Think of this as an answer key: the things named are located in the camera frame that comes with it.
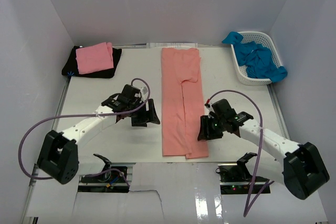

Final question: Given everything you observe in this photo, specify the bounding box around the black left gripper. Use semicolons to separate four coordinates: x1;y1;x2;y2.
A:
128;99;160;127

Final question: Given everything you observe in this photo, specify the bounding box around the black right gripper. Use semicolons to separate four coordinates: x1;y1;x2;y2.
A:
197;115;226;141

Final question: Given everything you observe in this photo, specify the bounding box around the salmon pink t-shirt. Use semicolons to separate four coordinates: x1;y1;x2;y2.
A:
161;48;209;159

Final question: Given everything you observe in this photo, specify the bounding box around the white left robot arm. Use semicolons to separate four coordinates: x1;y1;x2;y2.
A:
37;83;160;185

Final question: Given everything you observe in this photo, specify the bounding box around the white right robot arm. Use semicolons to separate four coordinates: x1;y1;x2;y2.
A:
197;99;330;200

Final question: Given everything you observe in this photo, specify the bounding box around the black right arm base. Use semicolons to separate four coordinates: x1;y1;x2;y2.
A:
215;163;271;195

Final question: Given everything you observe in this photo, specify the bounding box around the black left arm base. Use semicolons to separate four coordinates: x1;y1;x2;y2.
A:
78;164;132;193

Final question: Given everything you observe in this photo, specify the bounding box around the white paper label sheet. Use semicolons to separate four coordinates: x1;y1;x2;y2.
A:
146;42;198;48

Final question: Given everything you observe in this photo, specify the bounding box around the blue t-shirt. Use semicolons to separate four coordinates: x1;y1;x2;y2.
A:
222;31;288;83

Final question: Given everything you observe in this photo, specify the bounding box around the folded pink t-shirt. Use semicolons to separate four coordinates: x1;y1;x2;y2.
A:
76;42;114;74

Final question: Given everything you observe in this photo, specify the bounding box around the folded black t-shirt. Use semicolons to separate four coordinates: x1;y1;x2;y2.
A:
61;46;123;79

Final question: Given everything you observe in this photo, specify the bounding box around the white perforated plastic basket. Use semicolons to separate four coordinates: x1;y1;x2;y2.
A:
229;31;285;86

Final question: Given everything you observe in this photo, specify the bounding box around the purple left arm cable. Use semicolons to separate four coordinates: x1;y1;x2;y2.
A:
17;78;151;187

